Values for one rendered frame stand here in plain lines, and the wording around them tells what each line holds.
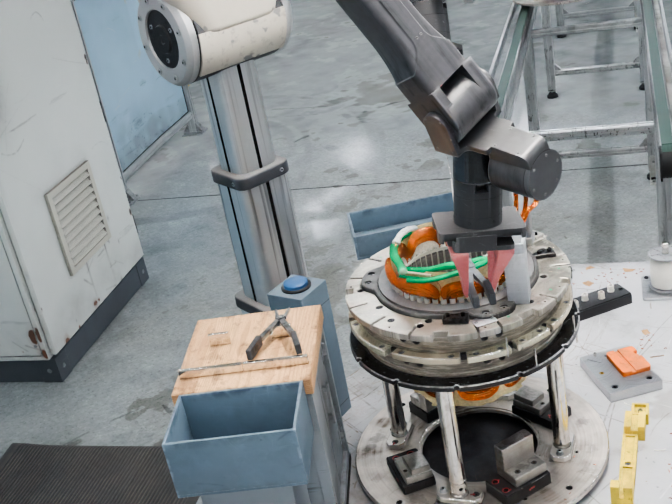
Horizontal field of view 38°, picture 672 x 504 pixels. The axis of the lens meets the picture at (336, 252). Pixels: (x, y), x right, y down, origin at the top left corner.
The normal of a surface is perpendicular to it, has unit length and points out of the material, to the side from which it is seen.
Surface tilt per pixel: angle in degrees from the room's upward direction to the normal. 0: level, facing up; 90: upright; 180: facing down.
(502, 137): 22
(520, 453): 90
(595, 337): 0
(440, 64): 68
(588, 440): 0
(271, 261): 90
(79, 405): 0
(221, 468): 90
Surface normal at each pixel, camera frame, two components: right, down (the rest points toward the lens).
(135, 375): -0.18, -0.89
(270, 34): 0.64, 0.54
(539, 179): 0.65, 0.29
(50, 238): 0.95, -0.04
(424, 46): 0.40, -0.07
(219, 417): -0.05, 0.44
